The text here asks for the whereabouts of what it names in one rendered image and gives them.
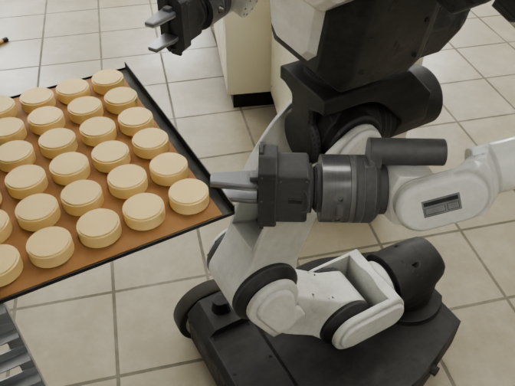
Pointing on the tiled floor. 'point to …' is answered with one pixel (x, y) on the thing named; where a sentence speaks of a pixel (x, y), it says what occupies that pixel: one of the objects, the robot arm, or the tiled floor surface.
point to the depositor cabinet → (247, 55)
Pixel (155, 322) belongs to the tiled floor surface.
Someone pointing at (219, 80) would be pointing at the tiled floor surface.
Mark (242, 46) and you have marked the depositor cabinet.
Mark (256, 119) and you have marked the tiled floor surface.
